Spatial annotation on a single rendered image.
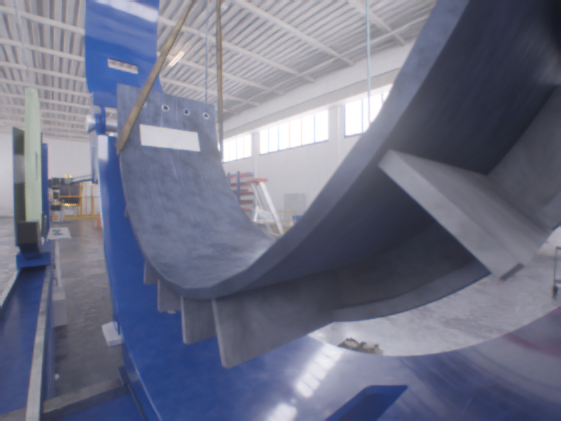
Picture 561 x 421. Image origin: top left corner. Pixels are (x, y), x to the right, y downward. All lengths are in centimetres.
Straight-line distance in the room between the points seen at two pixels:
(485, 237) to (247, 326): 59
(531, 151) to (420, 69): 48
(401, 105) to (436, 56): 5
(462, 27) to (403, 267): 65
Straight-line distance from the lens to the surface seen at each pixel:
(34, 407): 183
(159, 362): 133
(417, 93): 32
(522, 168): 76
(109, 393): 195
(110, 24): 400
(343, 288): 99
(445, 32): 32
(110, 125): 240
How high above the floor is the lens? 166
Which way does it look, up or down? 2 degrees down
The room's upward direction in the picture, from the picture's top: straight up
